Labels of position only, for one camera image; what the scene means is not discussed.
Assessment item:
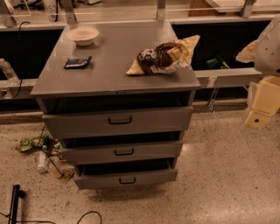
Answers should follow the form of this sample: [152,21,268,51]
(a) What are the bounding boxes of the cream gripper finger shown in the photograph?
[235,40,258,63]
[245,110,270,130]

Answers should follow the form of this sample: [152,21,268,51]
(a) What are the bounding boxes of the grey drawer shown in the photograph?
[62,141,183,165]
[74,169,178,189]
[43,106,193,139]

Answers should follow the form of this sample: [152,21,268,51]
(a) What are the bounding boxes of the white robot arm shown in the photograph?
[236,15,280,130]

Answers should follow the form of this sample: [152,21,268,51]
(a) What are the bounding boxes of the grey drawer cabinet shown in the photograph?
[31,22,200,177]

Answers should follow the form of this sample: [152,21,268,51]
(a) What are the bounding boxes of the grey bottom drawer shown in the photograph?
[74,169,178,189]

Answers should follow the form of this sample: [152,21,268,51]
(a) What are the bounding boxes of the grey top drawer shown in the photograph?
[43,106,193,139]

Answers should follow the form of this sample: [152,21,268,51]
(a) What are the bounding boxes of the brown yellow chip bag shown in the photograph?
[127,35,200,75]

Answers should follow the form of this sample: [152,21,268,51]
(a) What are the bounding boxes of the beige paper bowl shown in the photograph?
[66,27,99,46]

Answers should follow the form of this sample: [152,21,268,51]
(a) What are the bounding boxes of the dark blue snack packet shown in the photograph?
[64,56,92,69]

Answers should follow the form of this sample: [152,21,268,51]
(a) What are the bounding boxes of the clear plastic cup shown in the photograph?
[45,157,62,179]

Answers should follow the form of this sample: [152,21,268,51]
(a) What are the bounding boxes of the white plastic bottle on floor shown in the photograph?
[37,150,46,174]

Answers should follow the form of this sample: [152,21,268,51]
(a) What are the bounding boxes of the green snack bag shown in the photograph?
[16,136,48,152]

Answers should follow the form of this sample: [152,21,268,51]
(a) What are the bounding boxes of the clear plastic water bottle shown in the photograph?
[0,59,20,86]

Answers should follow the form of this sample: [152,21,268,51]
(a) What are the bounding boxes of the grey metal rail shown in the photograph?
[195,67,263,88]

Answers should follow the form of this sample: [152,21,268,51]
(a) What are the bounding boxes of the green object behind rail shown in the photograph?
[206,58,222,69]

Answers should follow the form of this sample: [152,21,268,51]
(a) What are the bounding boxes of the black floor cable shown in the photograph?
[0,210,103,224]

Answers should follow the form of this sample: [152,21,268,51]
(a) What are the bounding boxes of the black stand post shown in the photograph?
[8,185,26,224]

